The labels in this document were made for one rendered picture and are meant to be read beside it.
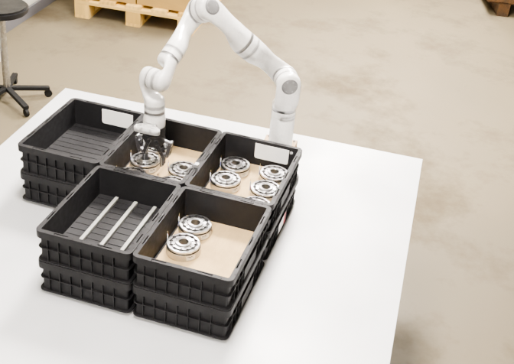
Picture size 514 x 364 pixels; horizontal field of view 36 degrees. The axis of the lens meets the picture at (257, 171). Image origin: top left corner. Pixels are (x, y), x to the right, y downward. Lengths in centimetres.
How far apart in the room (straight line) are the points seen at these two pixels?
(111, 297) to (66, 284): 15
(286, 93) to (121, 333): 109
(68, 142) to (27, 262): 56
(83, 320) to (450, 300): 192
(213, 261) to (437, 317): 151
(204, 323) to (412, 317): 151
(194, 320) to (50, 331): 41
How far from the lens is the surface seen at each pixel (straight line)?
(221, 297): 224
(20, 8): 487
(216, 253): 244
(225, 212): 254
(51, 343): 234
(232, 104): 515
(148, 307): 237
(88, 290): 243
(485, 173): 484
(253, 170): 285
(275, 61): 294
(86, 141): 299
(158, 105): 267
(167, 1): 616
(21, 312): 245
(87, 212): 261
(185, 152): 293
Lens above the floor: 231
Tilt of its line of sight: 31 degrees down
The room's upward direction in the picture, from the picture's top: 6 degrees clockwise
